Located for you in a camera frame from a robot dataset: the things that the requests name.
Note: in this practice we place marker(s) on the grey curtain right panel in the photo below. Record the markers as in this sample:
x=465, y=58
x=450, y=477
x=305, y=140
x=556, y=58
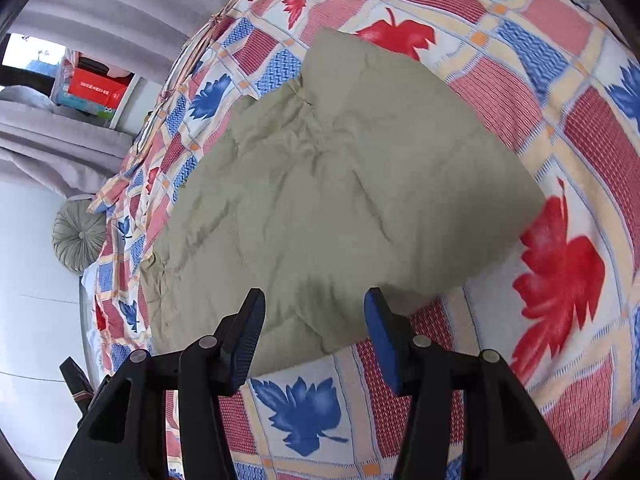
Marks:
x=142, y=36

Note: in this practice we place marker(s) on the green box on shelf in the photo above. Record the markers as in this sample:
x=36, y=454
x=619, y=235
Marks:
x=84, y=106

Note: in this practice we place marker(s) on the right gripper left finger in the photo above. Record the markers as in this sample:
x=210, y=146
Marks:
x=123, y=432

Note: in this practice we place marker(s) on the khaki puffer jacket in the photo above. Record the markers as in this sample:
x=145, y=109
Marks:
x=365, y=170

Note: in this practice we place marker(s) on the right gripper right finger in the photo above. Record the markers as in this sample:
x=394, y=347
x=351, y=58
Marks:
x=505, y=436

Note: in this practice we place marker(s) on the light blue floral pillow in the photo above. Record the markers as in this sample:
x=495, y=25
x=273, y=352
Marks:
x=92, y=337

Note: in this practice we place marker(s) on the grey curtain left panel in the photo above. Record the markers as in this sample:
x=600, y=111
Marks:
x=56, y=147

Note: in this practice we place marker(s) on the red box on shelf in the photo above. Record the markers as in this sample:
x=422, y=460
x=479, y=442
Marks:
x=99, y=89

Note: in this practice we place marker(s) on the round green pleated cushion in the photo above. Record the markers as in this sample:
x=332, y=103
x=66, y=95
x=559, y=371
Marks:
x=77, y=235

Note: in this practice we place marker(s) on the grey curtain panel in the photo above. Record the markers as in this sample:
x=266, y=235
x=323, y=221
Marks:
x=142, y=36
x=56, y=147

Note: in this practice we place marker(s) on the leaf patterned patchwork quilt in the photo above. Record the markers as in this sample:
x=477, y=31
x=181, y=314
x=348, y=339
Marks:
x=554, y=81

